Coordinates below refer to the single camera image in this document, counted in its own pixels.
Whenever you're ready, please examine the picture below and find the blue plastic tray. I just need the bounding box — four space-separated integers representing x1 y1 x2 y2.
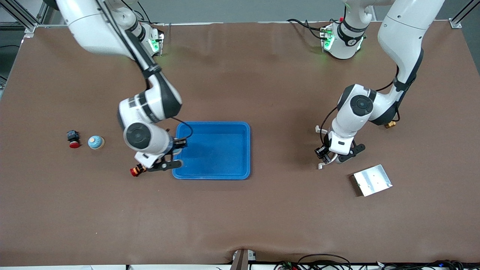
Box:
172 121 251 180

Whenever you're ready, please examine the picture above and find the silver metal plate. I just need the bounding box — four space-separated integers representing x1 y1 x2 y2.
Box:
351 164 393 197

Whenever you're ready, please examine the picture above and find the red pushbutton black body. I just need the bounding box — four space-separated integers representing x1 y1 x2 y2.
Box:
67 130 81 149

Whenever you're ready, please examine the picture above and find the white curved plastic bracket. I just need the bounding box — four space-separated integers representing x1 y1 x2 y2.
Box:
315 125 338 170

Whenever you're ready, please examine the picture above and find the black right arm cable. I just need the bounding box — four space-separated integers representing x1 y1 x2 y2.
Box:
96 0 194 142

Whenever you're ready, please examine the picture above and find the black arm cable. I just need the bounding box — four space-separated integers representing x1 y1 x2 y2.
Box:
319 66 400 149
96 0 194 142

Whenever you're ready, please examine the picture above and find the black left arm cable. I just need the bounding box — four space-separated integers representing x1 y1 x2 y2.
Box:
319 66 400 149

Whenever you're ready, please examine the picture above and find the black cable loop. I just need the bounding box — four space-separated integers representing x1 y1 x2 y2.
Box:
276 253 353 270

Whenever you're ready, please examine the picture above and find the grey metal table bracket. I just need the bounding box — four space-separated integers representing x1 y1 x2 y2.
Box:
229 249 257 270

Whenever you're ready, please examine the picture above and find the black base cable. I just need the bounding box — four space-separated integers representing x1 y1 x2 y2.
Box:
287 18 324 40

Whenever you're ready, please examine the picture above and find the black cable bundle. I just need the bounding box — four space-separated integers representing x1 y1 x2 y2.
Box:
375 259 467 270

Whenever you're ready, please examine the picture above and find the aluminium frame profile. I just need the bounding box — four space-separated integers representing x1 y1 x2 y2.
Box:
0 0 53 33
450 0 480 29

